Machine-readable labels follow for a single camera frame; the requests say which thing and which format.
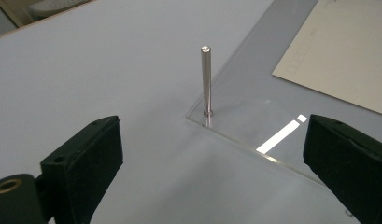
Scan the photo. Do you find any clear acrylic plate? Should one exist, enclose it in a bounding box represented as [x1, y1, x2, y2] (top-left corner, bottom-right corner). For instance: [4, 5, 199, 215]
[185, 0, 382, 188]

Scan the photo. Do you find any cream paper card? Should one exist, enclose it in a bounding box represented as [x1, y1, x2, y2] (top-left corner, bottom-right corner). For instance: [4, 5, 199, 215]
[272, 0, 382, 117]

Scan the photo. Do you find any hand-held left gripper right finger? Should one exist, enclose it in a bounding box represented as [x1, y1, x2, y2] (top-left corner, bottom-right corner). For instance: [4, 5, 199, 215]
[303, 114, 382, 224]

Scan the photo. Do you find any metal standoff rod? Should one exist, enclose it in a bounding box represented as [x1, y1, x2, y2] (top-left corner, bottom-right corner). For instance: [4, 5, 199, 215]
[200, 45, 215, 119]

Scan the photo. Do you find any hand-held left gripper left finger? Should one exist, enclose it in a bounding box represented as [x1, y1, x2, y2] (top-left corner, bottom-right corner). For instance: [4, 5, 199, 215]
[39, 115, 124, 224]

